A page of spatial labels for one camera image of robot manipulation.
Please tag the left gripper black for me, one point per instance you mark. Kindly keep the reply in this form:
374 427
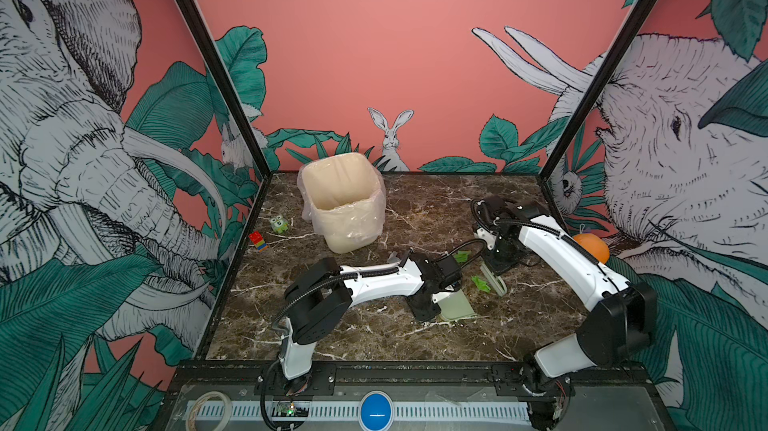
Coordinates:
426 316

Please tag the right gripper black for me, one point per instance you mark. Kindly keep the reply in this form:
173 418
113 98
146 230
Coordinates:
495 267

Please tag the light green dustpan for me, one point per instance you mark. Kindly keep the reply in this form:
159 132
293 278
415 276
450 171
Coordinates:
454 306

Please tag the beige trash bin with liner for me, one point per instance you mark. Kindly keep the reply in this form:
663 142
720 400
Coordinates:
344 199

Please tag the light green hand brush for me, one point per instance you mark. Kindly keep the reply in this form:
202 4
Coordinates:
496 282

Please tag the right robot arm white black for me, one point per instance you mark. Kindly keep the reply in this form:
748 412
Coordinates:
621 317

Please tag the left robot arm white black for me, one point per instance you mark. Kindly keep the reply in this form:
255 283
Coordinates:
318 299

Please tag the green paper scrap upper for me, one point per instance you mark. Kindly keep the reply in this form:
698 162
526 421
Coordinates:
462 256

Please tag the green paper scrap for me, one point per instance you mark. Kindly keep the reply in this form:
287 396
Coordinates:
481 284
462 256

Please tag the green paper scrap centre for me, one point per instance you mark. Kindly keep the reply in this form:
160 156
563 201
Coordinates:
481 284

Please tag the small green frog toy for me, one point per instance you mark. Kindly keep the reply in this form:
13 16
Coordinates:
279 225

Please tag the red blue toy block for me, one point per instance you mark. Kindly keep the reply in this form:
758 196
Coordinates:
258 240

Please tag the coiled clear tube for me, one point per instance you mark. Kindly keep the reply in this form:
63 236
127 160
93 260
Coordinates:
213 404

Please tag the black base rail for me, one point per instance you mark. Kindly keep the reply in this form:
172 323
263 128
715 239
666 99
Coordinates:
327 378

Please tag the white slotted cable duct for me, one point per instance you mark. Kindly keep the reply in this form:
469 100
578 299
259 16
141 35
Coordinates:
512 413

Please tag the right black frame post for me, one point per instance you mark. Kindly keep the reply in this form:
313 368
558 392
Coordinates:
635 19

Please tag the black frame post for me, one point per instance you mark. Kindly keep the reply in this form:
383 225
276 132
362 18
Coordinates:
213 60
635 19

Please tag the left black frame post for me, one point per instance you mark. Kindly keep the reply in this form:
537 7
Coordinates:
213 60

